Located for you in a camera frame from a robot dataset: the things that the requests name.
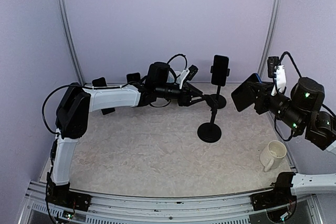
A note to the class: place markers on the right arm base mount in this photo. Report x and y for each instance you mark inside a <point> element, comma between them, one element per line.
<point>280,194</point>

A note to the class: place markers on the teal phone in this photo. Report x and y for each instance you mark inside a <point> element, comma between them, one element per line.
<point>219,70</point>

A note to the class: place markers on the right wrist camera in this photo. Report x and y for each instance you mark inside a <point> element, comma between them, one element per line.
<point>272,63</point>

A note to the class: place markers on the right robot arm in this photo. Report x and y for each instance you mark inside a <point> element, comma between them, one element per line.
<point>302,113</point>

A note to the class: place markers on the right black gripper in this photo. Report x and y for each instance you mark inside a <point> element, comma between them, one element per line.
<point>262,104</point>

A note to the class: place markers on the black pole stand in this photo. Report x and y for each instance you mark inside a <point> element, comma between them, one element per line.
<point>210,132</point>
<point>217,96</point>

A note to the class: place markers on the right aluminium corner post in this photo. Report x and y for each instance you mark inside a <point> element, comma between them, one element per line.
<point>269,36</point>

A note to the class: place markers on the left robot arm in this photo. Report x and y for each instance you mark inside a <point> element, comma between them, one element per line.
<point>78,101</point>

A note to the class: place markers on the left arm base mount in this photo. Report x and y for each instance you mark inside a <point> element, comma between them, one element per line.
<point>63,196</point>

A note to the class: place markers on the light blue mug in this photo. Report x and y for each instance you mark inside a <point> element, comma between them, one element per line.
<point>173,76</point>

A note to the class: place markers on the black phone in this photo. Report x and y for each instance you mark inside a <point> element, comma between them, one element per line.
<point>100,82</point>
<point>133,77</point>

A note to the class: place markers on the blue phone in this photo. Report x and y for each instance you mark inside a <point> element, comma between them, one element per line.
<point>245,95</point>

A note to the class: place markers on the black folding phone stand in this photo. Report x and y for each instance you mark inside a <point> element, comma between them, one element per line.
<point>107,111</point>

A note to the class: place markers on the cream ceramic mug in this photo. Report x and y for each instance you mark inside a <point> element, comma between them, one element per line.
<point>272,155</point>

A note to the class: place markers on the aluminium corner post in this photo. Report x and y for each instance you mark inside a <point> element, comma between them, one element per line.
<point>269,36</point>
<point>70,42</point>

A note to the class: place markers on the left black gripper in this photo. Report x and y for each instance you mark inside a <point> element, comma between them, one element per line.
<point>187,93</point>

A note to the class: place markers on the left aluminium corner post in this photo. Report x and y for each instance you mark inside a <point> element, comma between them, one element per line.
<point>70,42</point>

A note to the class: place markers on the front aluminium rail frame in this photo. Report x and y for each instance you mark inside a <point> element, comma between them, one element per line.
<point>109,208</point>

